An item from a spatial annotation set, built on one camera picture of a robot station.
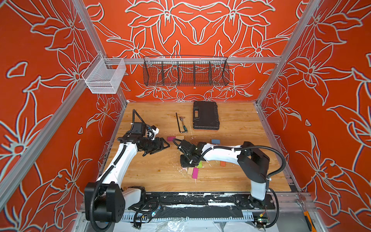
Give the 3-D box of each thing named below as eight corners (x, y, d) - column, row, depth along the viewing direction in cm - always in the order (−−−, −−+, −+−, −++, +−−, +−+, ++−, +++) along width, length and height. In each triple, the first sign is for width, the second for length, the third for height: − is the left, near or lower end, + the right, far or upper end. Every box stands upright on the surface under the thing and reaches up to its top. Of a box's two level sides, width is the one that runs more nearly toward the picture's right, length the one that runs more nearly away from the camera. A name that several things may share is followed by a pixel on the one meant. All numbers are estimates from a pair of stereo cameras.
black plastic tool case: (193, 131, 103) (194, 127, 98) (192, 105, 119) (192, 101, 115) (220, 131, 103) (221, 127, 98) (215, 105, 119) (216, 101, 115)
